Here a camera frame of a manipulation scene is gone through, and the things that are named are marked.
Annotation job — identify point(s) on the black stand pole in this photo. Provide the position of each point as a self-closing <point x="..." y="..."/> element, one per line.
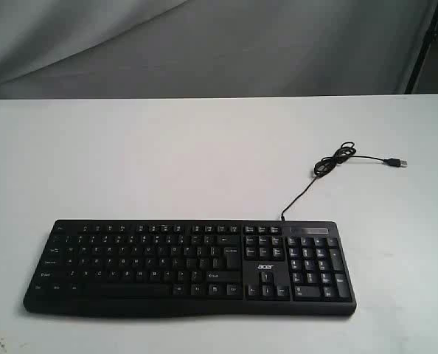
<point x="429" y="35"/>

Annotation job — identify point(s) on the black Acer keyboard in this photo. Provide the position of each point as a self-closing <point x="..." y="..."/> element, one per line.
<point x="167" y="268"/>

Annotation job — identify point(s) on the grey backdrop cloth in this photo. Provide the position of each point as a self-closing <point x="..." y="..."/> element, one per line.
<point x="175" y="49"/>

